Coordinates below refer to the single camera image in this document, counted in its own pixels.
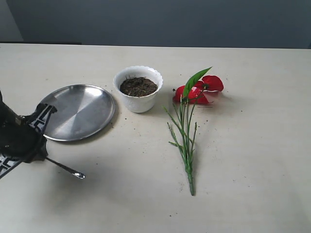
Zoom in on dark contents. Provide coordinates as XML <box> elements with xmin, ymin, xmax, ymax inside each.
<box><xmin>120</xmin><ymin>77</ymin><xmax>158</xmax><ymax>97</ymax></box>

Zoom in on round stainless steel plate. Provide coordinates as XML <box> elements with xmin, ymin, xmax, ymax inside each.
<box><xmin>41</xmin><ymin>84</ymin><xmax>116</xmax><ymax>142</ymax></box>

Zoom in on red artificial flower stem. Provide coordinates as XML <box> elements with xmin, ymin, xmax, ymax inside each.
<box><xmin>164</xmin><ymin>67</ymin><xmax>224</xmax><ymax>196</ymax></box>

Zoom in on white scalloped flower pot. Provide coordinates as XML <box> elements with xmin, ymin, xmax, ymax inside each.
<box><xmin>113</xmin><ymin>66</ymin><xmax>163</xmax><ymax>113</ymax></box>

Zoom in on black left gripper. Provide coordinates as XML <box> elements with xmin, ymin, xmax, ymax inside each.
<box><xmin>0</xmin><ymin>98</ymin><xmax>57</xmax><ymax>179</ymax></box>

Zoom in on stainless steel spork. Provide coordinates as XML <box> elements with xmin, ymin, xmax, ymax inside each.
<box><xmin>46</xmin><ymin>157</ymin><xmax>86</xmax><ymax>179</ymax></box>

